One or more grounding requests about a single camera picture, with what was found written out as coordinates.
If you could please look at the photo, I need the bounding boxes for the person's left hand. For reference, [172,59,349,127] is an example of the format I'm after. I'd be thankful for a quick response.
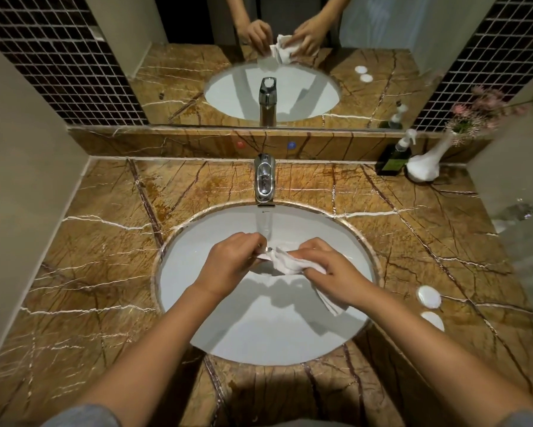
[192,232,268,299]

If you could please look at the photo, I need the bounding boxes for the chrome faucet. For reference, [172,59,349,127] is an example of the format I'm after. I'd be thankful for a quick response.
[253,153,278,206]

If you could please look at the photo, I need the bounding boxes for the white flower vase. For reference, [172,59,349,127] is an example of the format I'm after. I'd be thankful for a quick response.
[406,132,457,183]

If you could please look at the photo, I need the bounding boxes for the white round soap dish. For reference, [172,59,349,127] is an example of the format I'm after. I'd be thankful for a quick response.
[420,310,445,332]
[416,285,442,310]

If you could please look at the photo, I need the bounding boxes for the person's right forearm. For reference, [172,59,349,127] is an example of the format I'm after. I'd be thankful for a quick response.
[347,283,533,427]

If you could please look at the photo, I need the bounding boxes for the white cloth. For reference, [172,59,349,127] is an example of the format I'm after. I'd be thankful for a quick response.
[255,246,348,317]

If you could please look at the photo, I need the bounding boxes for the pink flowers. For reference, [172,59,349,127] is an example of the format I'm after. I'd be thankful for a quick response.
[444,85,533,146]

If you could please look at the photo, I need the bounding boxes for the wall mirror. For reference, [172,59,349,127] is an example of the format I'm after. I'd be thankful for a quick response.
[82,0,500,130]

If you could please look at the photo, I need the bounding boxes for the person's left forearm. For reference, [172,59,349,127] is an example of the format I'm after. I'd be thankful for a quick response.
[44,282,220,427]

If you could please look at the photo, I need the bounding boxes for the person's right hand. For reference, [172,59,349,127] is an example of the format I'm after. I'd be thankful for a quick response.
[285,238,375,308]

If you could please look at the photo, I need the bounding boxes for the white oval sink basin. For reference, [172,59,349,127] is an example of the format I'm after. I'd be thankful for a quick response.
[155,203,378,366]

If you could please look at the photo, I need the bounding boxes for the dark green soap dispenser bottle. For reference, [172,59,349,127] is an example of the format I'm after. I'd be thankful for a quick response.
[376,129,417,176]

